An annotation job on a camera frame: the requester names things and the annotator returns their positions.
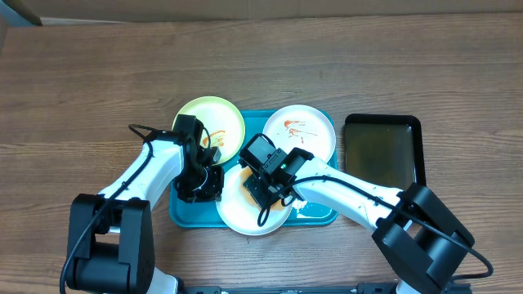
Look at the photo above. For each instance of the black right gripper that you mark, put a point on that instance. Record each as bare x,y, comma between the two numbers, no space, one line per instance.
259,189

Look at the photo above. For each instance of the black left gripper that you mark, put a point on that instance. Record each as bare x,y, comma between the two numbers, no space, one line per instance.
211,193

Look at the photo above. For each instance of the white plate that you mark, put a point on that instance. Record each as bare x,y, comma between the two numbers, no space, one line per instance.
240,212
303,127

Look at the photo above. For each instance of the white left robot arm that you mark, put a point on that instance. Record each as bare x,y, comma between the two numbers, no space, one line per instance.
110,240

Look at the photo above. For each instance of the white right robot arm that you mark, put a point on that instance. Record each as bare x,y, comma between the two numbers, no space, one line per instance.
421,239

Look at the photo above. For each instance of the black water tray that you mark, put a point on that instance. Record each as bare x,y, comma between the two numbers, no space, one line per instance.
385,149

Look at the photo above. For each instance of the yellow plate with sauce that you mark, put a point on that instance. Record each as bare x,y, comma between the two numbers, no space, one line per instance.
224,122

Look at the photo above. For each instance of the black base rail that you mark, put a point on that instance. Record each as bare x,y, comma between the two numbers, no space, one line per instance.
361,288

